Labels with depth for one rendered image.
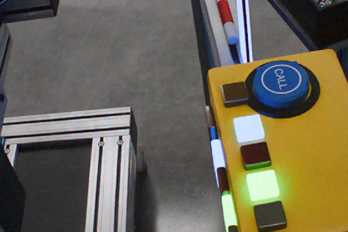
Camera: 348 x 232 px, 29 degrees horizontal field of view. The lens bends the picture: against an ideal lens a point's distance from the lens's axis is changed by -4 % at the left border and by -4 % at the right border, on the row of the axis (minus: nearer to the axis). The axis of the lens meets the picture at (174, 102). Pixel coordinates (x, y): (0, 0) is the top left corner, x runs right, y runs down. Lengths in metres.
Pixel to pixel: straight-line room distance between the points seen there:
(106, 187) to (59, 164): 0.15
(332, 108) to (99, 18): 1.85
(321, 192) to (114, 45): 1.78
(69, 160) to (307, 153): 1.20
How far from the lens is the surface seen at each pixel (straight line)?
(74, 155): 1.62
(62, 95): 2.06
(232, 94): 0.48
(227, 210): 0.44
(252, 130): 0.45
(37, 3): 1.14
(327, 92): 0.48
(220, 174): 0.46
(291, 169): 0.44
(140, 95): 2.00
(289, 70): 0.49
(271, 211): 0.42
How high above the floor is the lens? 1.43
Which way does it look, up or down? 47 degrees down
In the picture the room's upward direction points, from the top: 11 degrees counter-clockwise
